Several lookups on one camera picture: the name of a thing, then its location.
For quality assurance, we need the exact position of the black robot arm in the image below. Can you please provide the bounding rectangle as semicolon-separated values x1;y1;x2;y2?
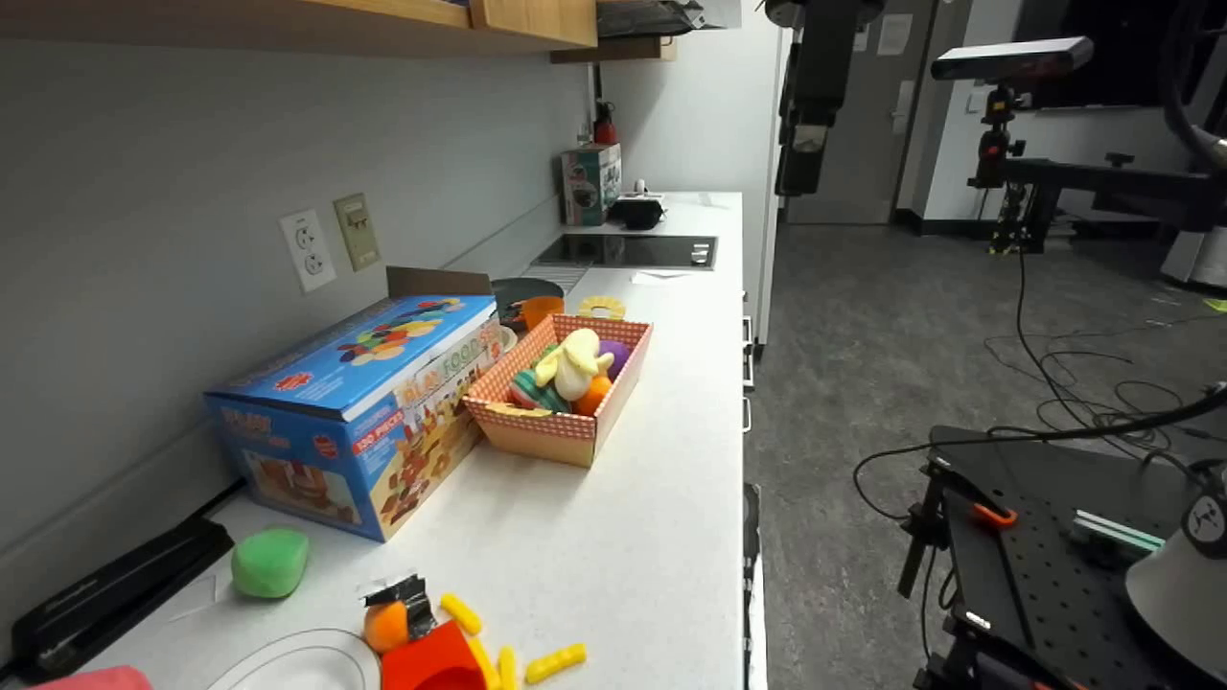
766;0;886;200

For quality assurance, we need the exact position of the wooden upper cabinet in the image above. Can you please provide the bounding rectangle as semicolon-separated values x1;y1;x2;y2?
0;0;598;57

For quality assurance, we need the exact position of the purple toy fruit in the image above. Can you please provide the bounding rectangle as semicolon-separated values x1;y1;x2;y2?
600;337;627;378

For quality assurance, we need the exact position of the orange toy fruit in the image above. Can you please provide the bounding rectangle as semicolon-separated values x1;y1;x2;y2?
571;377;613;415

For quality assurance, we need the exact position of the yellow toy banana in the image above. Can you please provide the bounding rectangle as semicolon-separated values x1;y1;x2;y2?
531;329;609;401

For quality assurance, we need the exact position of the green toy vegetable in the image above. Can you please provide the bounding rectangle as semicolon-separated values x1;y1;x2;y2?
512;369;571;415

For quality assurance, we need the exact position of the orange plastic cup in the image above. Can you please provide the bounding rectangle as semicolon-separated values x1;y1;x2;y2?
516;293;564;333

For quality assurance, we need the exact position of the red checkered cardboard tray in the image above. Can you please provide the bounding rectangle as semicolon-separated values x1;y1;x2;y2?
462;314;651;469

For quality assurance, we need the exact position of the black induction cooktop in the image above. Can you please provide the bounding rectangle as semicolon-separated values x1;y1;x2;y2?
539;235;716;267

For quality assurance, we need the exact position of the dark grey round tray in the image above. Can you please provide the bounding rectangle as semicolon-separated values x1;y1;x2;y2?
490;274;564;323

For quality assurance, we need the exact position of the black small bowl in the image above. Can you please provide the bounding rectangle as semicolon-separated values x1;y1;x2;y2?
604;196;661;230

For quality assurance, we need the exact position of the green white carton box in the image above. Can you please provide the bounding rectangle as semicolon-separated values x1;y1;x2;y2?
554;147;621;224

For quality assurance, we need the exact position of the blue toy food box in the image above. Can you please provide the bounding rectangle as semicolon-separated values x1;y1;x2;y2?
206;293;500;541

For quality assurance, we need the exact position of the yellow toy fry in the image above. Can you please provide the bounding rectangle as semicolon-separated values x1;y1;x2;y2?
525;642;587;684

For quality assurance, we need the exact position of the orange toy ball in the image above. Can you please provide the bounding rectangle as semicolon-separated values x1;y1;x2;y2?
365;601;411;651

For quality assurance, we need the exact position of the red toy fries box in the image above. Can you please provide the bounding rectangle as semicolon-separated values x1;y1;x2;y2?
380;623;490;690

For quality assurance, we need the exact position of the clear round plate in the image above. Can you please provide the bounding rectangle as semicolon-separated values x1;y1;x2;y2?
206;630;380;690

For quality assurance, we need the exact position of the black perforated robot table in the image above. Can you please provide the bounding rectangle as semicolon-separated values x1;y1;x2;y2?
897;425;1227;690

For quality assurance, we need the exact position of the pink folded cloth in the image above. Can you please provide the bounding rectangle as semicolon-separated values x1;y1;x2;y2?
30;661;152;690

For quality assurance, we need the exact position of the black stapler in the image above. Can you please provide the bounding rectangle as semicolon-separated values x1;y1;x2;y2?
10;517;229;683

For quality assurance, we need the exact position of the beige wall switch plate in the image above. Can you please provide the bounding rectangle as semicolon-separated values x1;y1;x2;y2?
334;191;380;267

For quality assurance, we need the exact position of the white wall outlet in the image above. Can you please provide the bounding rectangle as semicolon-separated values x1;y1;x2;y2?
279;212;337;292

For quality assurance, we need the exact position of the black cable on floor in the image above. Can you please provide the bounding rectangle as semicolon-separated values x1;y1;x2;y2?
848;246;1227;525

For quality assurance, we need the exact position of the black camera on stand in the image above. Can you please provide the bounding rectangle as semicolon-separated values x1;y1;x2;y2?
931;34;1092;79

